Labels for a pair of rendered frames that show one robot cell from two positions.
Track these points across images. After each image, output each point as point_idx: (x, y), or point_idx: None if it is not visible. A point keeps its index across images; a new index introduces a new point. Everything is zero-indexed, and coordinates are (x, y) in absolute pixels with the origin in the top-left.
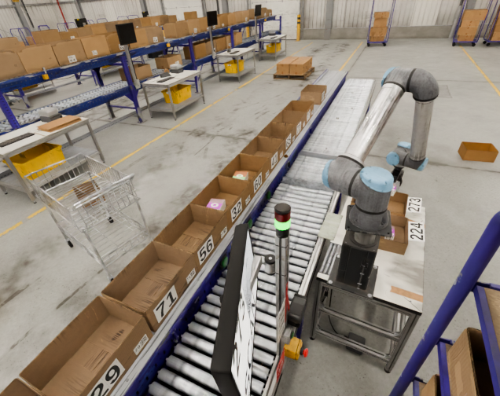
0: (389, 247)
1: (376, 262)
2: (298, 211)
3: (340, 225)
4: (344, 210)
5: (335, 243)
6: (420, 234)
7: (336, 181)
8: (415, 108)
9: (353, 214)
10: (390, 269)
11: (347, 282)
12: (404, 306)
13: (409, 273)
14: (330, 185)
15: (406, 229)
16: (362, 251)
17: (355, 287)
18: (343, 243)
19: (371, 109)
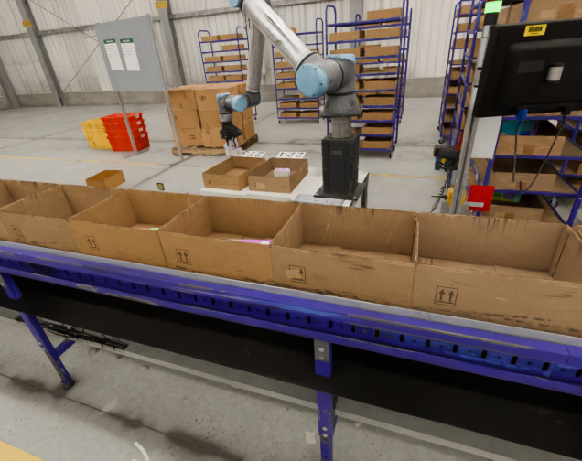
0: (304, 171)
1: (320, 181)
2: None
3: (264, 195)
4: (237, 193)
5: (295, 198)
6: (296, 153)
7: (333, 74)
8: None
9: (346, 103)
10: None
11: (354, 188)
12: (366, 175)
13: None
14: (328, 84)
15: (282, 162)
16: (357, 137)
17: (357, 187)
18: (351, 141)
19: (270, 15)
